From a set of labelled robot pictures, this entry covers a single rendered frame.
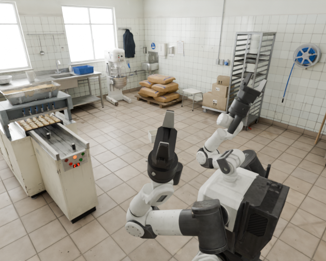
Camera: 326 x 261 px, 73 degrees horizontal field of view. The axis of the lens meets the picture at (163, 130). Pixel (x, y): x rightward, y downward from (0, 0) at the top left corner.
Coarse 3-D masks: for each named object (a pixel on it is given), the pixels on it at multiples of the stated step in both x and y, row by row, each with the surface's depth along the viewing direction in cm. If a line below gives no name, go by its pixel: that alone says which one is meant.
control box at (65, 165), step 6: (84, 150) 215; (66, 156) 205; (72, 156) 208; (78, 156) 212; (84, 156) 217; (66, 162) 205; (72, 162) 210; (78, 162) 214; (84, 162) 219; (66, 168) 207
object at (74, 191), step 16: (64, 144) 225; (80, 144) 225; (48, 160) 217; (48, 176) 239; (64, 176) 211; (80, 176) 224; (48, 192) 268; (64, 192) 217; (80, 192) 230; (64, 208) 231; (80, 208) 237
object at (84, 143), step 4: (56, 124) 262; (60, 124) 256; (60, 128) 257; (64, 128) 246; (64, 132) 250; (68, 132) 240; (72, 132) 238; (72, 136) 235; (76, 136) 229; (76, 140) 231; (80, 140) 222; (84, 140) 221; (84, 144) 218; (88, 144) 216; (88, 148) 218
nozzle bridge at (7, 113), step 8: (64, 96) 260; (0, 104) 235; (8, 104) 235; (24, 104) 235; (32, 104) 236; (40, 104) 250; (56, 104) 262; (64, 104) 269; (0, 112) 218; (8, 112) 230; (16, 112) 235; (32, 112) 246; (40, 112) 249; (48, 112) 254; (64, 112) 285; (0, 120) 235; (8, 120) 225; (16, 120) 233; (8, 128) 236; (8, 136) 238
